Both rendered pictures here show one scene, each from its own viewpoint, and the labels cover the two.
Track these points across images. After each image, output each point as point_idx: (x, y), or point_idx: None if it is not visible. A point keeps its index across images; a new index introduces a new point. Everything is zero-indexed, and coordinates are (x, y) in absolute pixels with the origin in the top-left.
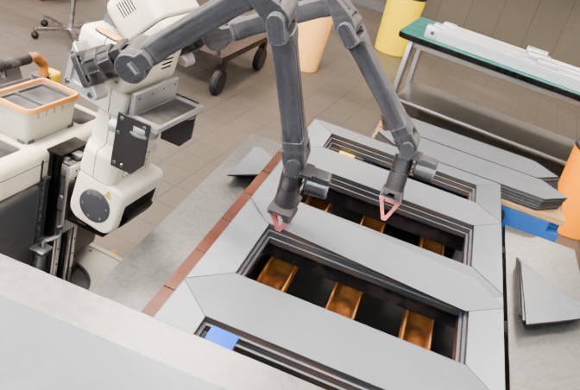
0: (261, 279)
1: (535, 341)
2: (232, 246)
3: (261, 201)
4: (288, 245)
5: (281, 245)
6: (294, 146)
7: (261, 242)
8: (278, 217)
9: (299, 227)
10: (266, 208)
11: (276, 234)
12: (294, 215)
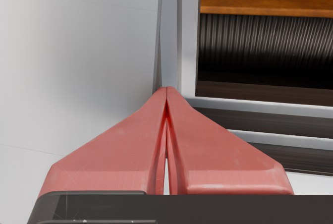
0: None
1: None
2: None
3: (9, 205)
4: None
5: (198, 20)
6: None
7: (307, 130)
8: (52, 131)
9: None
10: (36, 185)
11: (177, 86)
12: (149, 170)
